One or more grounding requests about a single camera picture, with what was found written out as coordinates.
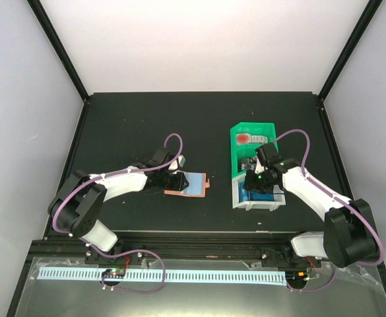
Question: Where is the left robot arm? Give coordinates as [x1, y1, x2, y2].
[48, 147, 189, 264]

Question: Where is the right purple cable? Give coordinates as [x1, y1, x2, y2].
[271, 128, 385, 293]

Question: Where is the green storage bin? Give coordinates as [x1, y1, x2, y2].
[230, 122, 276, 178]

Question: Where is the black aluminium rail frame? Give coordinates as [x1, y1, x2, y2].
[27, 231, 323, 268]

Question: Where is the white storage bin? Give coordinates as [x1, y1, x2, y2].
[232, 175, 286, 211]

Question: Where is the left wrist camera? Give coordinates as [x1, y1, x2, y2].
[168, 155, 185, 173]

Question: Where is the left frame post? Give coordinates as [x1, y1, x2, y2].
[27, 0, 90, 102]

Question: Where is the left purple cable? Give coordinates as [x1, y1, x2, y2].
[52, 133, 184, 294]

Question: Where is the pink card holder wallet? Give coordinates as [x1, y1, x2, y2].
[164, 172, 210, 197]

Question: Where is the red white cards stack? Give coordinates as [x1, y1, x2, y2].
[236, 133, 268, 146]

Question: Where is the light blue slotted cable duct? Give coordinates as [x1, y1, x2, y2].
[37, 267, 286, 286]

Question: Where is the purple cable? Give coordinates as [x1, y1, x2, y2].
[52, 133, 184, 294]
[271, 128, 385, 293]

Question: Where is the black cards stack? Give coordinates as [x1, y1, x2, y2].
[238, 157, 257, 172]

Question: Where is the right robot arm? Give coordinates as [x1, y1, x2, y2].
[244, 143, 383, 268]

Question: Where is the blue cards stack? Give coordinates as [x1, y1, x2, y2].
[238, 182, 274, 202]

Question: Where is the small circuit board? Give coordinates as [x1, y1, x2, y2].
[102, 268, 126, 279]

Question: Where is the right frame post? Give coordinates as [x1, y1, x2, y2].
[318, 0, 383, 102]

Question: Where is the frame post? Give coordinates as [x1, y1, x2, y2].
[27, 0, 90, 102]
[318, 0, 383, 102]

